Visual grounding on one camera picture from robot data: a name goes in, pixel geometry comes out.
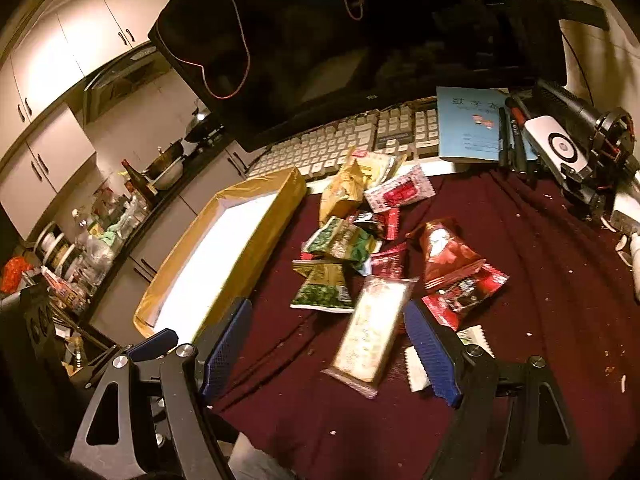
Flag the red black pen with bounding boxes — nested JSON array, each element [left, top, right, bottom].
[[504, 96, 526, 126]]

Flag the green gold snack packet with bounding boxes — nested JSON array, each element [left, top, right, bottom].
[[290, 260, 358, 315]]

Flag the gold cardboard box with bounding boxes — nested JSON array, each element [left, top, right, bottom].
[[132, 167, 307, 338]]

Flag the metal bowl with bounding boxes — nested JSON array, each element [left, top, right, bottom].
[[145, 142, 187, 191]]

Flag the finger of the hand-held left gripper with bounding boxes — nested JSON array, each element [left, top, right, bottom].
[[125, 329, 179, 362]]

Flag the large red snack bag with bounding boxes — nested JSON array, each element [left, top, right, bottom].
[[406, 217, 486, 291]]

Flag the dark red snack packet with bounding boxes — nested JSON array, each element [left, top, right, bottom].
[[347, 207, 401, 241]]

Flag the thin red cable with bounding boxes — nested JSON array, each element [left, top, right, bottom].
[[162, 0, 365, 101]]

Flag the dark red cloth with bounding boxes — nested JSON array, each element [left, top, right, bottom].
[[210, 162, 640, 480]]

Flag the white wall cabinets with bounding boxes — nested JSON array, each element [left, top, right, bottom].
[[0, 0, 201, 241]]

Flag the black monitor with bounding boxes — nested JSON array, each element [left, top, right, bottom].
[[147, 0, 568, 153]]

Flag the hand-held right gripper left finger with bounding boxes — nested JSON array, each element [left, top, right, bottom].
[[70, 297, 253, 480]]

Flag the white serrated snack packet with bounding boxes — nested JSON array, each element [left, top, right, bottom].
[[403, 324, 490, 394]]

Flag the dark glass bottle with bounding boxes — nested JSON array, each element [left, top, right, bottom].
[[121, 159, 156, 206]]

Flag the black stand bracket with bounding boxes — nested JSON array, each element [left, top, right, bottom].
[[547, 0, 612, 32]]

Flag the grey base cabinets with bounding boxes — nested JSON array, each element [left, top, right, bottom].
[[90, 140, 261, 346]]

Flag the orange bag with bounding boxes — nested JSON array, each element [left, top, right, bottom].
[[0, 255, 27, 294]]

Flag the white device with round emblem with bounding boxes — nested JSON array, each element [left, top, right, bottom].
[[522, 115, 593, 181]]

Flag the beige grey keyboard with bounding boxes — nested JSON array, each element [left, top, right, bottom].
[[247, 95, 443, 181]]

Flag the range hood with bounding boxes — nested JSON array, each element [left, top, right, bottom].
[[82, 45, 173, 126]]

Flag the cluster of plastic bottles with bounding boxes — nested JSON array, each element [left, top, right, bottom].
[[30, 185, 151, 311]]

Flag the small red candy packet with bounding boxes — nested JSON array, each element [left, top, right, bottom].
[[369, 242, 408, 278]]

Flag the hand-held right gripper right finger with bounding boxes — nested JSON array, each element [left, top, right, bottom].
[[404, 300, 588, 480]]

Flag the pale cracker packet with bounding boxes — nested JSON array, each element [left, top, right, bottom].
[[350, 147, 407, 186]]

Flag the clear long cracker packet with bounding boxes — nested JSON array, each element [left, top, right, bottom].
[[320, 276, 420, 400]]

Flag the white red snack packet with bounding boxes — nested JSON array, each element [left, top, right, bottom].
[[363, 165, 433, 213]]

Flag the white charger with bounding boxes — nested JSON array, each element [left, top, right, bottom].
[[612, 180, 640, 233]]

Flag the blue notebook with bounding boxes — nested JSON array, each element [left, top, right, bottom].
[[436, 86, 516, 163]]

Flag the white tube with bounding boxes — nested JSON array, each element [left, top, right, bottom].
[[628, 232, 640, 303]]

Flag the black microphone with shock mount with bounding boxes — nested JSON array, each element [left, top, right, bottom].
[[532, 80, 640, 166]]

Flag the red black snack packet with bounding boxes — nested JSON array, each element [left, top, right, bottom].
[[421, 262, 510, 331]]

